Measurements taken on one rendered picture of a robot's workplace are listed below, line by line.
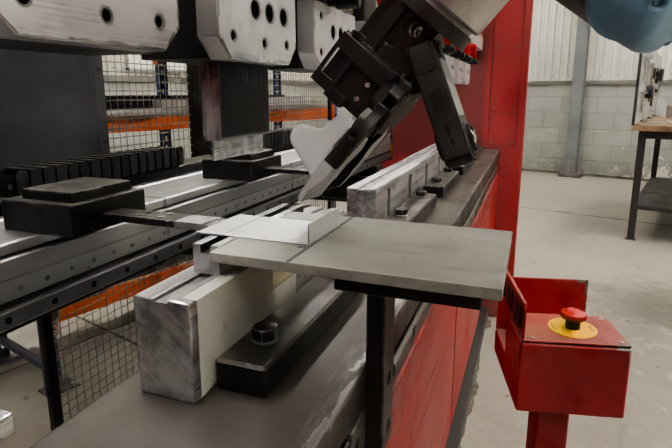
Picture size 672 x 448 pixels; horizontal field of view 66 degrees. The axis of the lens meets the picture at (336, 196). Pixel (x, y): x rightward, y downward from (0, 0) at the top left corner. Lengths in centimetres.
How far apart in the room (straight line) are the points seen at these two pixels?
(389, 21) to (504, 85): 217
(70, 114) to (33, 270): 45
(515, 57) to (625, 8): 224
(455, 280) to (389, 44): 22
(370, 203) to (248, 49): 54
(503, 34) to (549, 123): 544
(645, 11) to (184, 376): 45
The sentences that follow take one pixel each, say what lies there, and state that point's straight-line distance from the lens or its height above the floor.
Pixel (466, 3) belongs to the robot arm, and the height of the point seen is 122.
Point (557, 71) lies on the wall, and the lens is 800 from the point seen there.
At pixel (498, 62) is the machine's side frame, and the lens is 264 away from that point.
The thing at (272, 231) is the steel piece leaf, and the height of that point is 100.
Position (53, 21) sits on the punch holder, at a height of 118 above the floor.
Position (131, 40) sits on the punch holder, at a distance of 37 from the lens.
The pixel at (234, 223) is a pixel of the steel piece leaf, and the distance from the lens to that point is 59.
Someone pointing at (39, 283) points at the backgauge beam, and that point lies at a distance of 70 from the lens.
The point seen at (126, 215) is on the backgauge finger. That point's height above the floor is 100.
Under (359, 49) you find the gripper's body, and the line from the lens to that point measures 47.
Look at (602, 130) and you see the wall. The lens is 791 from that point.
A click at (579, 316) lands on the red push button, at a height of 81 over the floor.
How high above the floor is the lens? 115
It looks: 11 degrees down
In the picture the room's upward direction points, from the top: straight up
